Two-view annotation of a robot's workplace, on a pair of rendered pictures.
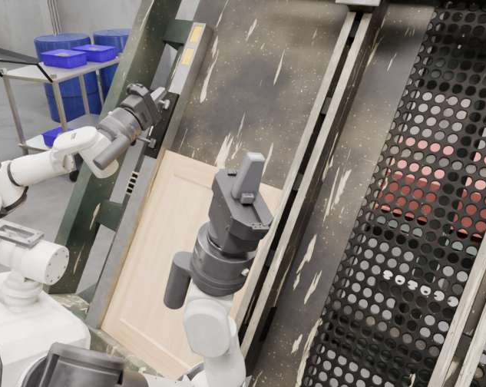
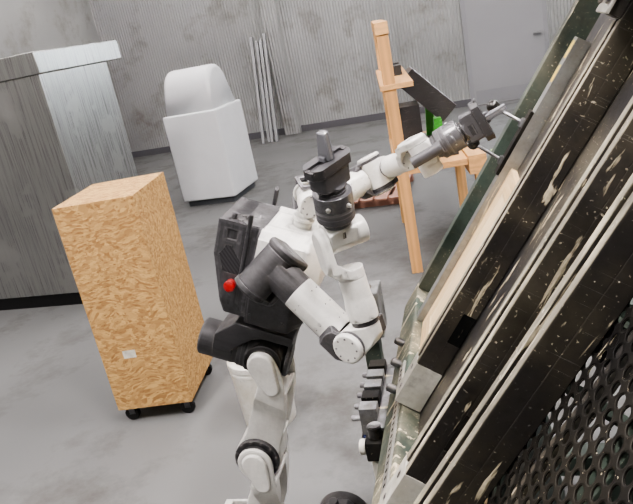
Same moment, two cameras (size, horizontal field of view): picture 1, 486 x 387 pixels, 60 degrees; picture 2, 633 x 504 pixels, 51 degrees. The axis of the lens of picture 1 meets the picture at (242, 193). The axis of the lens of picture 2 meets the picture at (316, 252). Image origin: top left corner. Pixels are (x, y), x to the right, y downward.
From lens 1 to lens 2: 1.25 m
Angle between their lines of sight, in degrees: 62
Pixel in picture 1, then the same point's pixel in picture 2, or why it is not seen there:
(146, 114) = (474, 127)
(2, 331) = (272, 228)
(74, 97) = not seen: outside the picture
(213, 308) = (318, 233)
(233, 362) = (350, 295)
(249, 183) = (321, 149)
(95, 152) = (416, 153)
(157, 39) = not seen: hidden behind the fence
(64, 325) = (299, 240)
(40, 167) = (392, 162)
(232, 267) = (317, 203)
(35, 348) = not seen: hidden behind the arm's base
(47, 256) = (305, 196)
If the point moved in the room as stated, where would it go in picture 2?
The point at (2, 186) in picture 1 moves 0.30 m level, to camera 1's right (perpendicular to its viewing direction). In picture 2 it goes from (372, 173) to (427, 185)
